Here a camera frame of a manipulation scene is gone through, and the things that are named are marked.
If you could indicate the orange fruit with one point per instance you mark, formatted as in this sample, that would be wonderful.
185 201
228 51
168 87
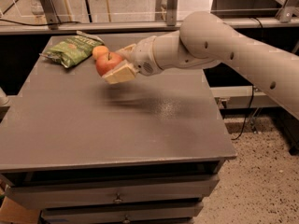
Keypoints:
99 51

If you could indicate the green chip bag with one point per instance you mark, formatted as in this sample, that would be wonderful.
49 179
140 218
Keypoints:
73 50

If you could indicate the metal upright post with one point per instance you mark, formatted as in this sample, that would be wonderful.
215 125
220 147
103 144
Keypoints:
171 12

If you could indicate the grey top drawer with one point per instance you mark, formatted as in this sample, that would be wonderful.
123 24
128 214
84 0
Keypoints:
114 192

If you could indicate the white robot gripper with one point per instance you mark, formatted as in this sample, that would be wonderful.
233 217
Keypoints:
142 57

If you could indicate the metal left bracket post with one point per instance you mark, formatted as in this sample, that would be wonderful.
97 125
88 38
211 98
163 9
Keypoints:
50 13

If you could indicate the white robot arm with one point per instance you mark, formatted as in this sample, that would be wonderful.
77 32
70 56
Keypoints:
204 41

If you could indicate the red apple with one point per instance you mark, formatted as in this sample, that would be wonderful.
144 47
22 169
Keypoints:
107 62

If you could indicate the grey metal rail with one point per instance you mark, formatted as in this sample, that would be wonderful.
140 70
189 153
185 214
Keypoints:
19 28

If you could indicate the cardboard box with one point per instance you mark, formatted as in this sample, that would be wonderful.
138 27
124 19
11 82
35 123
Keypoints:
13 213

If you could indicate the grey drawer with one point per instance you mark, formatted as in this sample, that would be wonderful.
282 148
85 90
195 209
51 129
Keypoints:
123 213
114 192

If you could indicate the grey lower drawer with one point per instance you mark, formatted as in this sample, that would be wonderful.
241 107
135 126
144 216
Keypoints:
123 213

